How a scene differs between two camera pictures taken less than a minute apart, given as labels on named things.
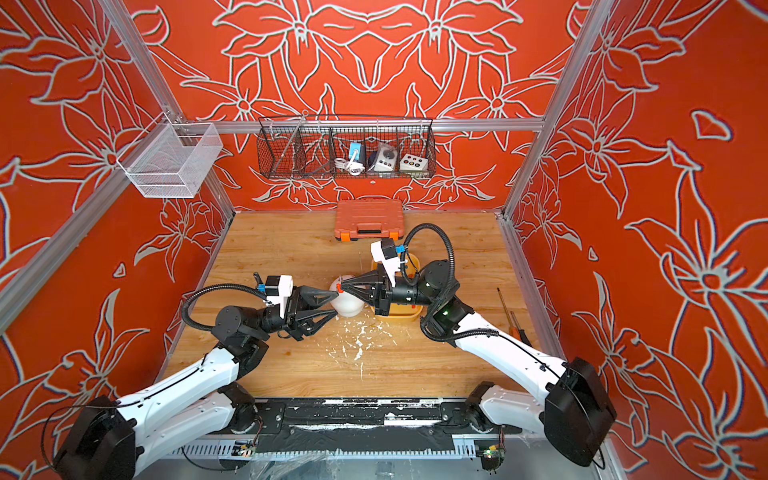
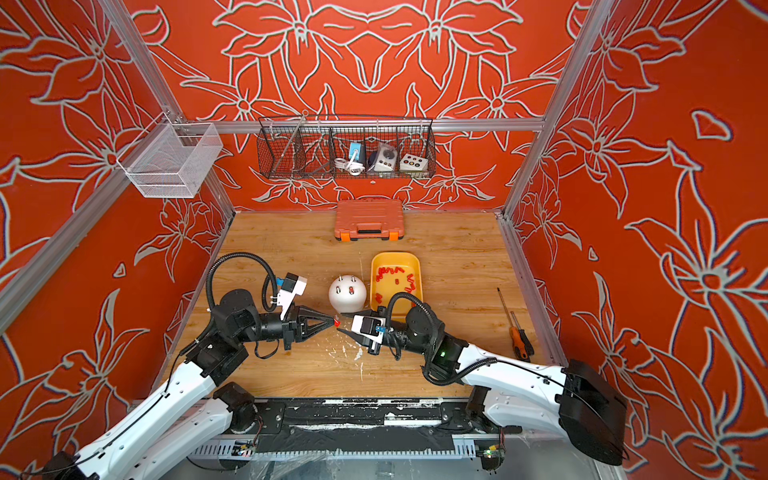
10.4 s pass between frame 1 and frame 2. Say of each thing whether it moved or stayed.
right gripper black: moved
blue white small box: stayed
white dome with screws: stayed
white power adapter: stayed
